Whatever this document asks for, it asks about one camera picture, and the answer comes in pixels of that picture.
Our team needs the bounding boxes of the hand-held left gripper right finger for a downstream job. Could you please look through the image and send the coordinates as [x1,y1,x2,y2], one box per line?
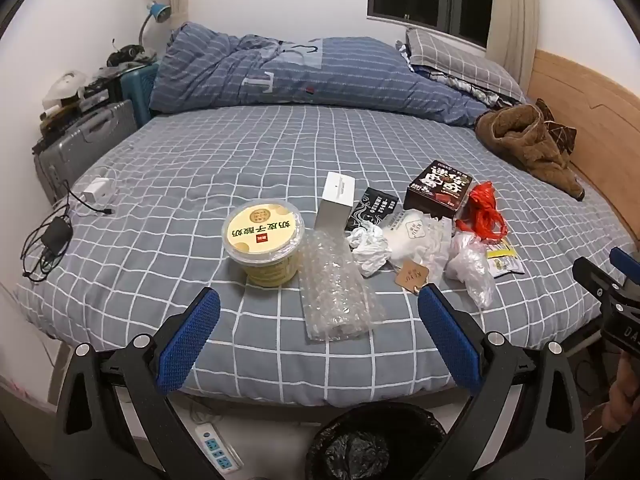
[417,282,586,480]

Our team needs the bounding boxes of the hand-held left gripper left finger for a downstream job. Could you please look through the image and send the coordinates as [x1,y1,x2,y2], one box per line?
[52,287,222,480]

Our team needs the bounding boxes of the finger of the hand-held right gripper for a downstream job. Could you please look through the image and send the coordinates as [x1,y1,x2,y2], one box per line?
[571,256,626,311]
[609,246,640,286]

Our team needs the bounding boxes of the red plastic bag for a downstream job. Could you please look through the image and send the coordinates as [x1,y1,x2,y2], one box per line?
[456,182,507,237]

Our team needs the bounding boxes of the black trash bin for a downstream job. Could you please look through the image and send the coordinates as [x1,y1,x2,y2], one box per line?
[305,402,448,480]

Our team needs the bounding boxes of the black wet wipe sachet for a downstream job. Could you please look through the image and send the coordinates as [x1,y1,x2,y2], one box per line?
[345,186,401,233]

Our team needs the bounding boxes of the white cardboard box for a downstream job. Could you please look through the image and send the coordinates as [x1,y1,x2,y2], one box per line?
[314,171,357,233]

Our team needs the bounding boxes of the person's right hand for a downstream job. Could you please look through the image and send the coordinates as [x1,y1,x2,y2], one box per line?
[602,352,640,433]

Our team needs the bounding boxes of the brown paper tag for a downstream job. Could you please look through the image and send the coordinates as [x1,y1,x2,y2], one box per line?
[394,259,426,295]

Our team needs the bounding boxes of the clear plastic bag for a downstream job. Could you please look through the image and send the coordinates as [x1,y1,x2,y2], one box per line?
[444,232,497,310]

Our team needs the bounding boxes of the small yellow sachet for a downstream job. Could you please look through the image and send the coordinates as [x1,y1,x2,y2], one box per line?
[485,240,526,278]

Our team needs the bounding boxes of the white plastic pouch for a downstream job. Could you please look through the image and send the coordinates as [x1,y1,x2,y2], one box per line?
[382,210,453,281]

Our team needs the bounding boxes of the white power strip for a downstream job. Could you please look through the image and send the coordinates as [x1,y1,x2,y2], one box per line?
[192,422,245,478]

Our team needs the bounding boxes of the crumpled white tissue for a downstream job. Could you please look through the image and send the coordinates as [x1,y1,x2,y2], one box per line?
[347,220,393,278]

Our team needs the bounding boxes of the clear bubble wrap sheet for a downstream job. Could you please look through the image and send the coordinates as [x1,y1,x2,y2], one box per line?
[299,230,387,343]

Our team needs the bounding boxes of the yellow yogurt tub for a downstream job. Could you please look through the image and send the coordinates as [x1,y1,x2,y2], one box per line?
[221,201,306,287]

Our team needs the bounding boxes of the brown fleece garment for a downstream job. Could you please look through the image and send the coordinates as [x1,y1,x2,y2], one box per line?
[474,99,586,202]

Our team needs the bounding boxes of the dark brown chocolate box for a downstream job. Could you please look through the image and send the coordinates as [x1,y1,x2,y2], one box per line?
[403,160,475,220]

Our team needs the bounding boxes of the brown leaf-patterned cloth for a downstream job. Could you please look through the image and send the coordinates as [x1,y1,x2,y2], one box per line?
[535,99,578,156]

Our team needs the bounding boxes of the black power adapter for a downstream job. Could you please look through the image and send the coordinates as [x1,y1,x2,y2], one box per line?
[21,200,76,283]

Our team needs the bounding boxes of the wooden headboard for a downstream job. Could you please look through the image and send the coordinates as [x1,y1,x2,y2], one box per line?
[527,47,640,241]

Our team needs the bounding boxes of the white charger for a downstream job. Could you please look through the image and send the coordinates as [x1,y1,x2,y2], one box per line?
[82,177,113,203]

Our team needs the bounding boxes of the grey checked bed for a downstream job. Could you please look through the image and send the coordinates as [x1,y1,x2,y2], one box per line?
[15,102,636,408]

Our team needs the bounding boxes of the patterned dark cloth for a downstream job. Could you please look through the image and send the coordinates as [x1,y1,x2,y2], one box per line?
[430,67,526,111]

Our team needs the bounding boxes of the grey suitcase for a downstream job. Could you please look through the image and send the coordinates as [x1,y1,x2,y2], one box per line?
[32,100,138,206]

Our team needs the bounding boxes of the grey checked pillow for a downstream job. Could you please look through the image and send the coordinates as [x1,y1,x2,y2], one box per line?
[404,27,528,106]

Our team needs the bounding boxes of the black flat box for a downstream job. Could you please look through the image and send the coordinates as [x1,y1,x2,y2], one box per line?
[80,79,123,106]

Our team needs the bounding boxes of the white round appliance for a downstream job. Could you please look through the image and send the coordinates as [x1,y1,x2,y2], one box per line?
[42,71,91,111]

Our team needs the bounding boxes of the blue striped quilt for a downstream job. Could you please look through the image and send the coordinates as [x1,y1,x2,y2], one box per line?
[149,22,493,126]

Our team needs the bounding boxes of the black headphones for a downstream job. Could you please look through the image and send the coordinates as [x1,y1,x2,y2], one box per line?
[106,40,151,67]

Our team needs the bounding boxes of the blue desk lamp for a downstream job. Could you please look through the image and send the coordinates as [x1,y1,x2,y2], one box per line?
[135,2,172,53]

